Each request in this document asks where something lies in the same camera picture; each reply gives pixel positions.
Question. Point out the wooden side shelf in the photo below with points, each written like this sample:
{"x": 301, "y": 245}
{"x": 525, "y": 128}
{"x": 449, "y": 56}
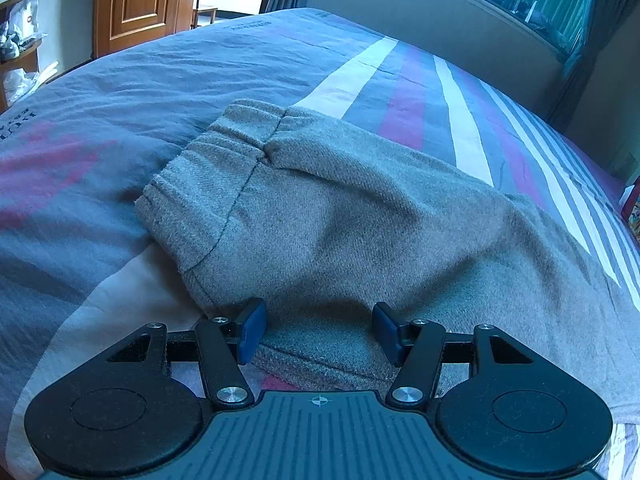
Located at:
{"x": 21, "y": 39}

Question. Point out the dark blue right curtain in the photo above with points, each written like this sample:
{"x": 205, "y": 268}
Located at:
{"x": 603, "y": 19}

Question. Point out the colourful folded blanket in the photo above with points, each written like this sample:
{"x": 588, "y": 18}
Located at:
{"x": 630, "y": 203}

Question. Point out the wooden door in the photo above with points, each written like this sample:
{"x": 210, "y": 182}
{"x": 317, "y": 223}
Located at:
{"x": 122, "y": 24}

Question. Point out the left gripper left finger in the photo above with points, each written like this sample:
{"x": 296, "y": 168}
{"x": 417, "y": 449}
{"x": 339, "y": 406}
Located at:
{"x": 223, "y": 345}

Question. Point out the striped bed sheet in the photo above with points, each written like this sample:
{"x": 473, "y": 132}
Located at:
{"x": 78, "y": 271}

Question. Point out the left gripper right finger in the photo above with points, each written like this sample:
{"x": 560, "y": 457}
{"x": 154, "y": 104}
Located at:
{"x": 415, "y": 348}

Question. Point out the grey sweatpants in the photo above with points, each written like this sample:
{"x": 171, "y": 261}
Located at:
{"x": 323, "y": 220}

